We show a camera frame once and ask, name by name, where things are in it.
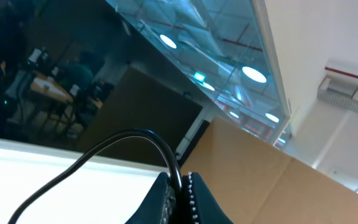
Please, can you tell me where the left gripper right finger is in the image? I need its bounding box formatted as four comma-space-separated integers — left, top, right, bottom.
181, 172, 233, 224

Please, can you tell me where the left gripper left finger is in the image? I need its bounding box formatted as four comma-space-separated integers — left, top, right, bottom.
126, 172, 177, 224

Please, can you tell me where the black usb cable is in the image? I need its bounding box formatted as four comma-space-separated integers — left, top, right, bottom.
7, 128, 183, 224

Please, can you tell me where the cardboard panel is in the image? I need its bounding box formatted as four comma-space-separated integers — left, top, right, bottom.
181, 117, 358, 223

